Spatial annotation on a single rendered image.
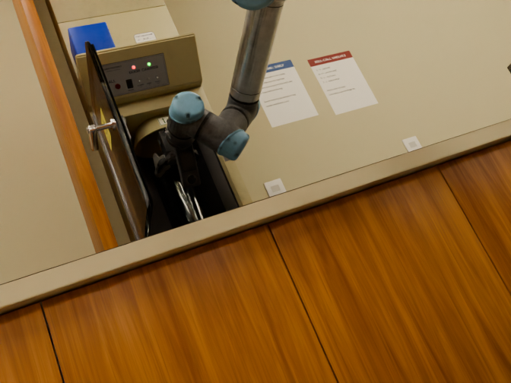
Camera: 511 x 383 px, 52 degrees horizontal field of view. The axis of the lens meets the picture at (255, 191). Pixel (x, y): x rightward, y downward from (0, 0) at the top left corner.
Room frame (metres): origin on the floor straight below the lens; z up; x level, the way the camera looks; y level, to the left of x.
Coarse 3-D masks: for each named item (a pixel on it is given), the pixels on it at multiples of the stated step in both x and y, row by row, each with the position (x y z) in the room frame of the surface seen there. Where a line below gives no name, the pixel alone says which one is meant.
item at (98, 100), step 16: (96, 64) 0.92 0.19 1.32; (96, 80) 0.96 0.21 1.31; (96, 96) 1.04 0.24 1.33; (96, 112) 1.14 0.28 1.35; (112, 112) 0.92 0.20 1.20; (112, 144) 1.07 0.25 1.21; (128, 144) 0.92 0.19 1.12; (112, 160) 1.16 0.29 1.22; (128, 160) 0.94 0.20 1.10; (128, 176) 1.01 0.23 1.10; (128, 192) 1.09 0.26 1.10; (144, 192) 0.92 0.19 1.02; (128, 208) 1.18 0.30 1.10; (144, 208) 0.95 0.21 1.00; (144, 224) 1.02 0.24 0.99
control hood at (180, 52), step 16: (112, 48) 1.15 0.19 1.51; (128, 48) 1.16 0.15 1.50; (144, 48) 1.18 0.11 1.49; (160, 48) 1.20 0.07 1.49; (176, 48) 1.22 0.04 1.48; (192, 48) 1.25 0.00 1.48; (80, 64) 1.13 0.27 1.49; (176, 64) 1.25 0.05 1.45; (192, 64) 1.27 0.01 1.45; (80, 80) 1.18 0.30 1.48; (176, 80) 1.27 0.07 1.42; (192, 80) 1.30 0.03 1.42; (128, 96) 1.23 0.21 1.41; (144, 96) 1.26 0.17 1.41
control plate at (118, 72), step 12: (132, 60) 1.18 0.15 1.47; (144, 60) 1.20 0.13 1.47; (156, 60) 1.21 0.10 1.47; (108, 72) 1.17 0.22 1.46; (120, 72) 1.19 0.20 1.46; (132, 72) 1.20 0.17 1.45; (144, 72) 1.22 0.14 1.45; (156, 72) 1.23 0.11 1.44; (120, 84) 1.20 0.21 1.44; (144, 84) 1.24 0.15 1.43; (156, 84) 1.25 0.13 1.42; (168, 84) 1.27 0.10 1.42
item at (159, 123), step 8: (152, 120) 1.31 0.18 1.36; (160, 120) 1.30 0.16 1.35; (144, 128) 1.30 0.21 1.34; (152, 128) 1.29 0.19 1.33; (160, 128) 1.29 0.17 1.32; (136, 136) 1.33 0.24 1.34; (144, 136) 1.30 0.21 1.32; (136, 144) 1.32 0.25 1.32; (144, 144) 1.41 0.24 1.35; (152, 144) 1.43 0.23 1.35; (136, 152) 1.37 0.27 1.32; (144, 152) 1.41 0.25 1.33; (152, 152) 1.44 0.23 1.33; (160, 152) 1.45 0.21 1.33
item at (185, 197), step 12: (168, 180) 1.34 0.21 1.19; (180, 180) 1.34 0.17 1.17; (168, 192) 1.35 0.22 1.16; (180, 192) 1.34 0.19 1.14; (192, 192) 1.35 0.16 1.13; (180, 204) 1.34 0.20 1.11; (192, 204) 1.34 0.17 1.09; (204, 204) 1.36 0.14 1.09; (180, 216) 1.34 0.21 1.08; (192, 216) 1.34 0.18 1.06; (204, 216) 1.35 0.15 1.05
